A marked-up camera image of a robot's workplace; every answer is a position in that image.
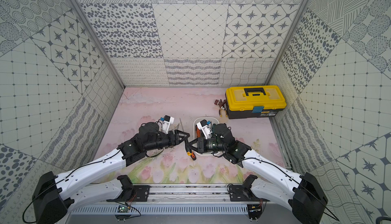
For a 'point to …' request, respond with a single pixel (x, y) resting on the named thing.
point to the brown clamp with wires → (221, 105)
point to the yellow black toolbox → (253, 101)
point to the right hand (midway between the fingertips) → (189, 147)
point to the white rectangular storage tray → (213, 120)
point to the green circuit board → (122, 208)
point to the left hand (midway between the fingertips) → (188, 133)
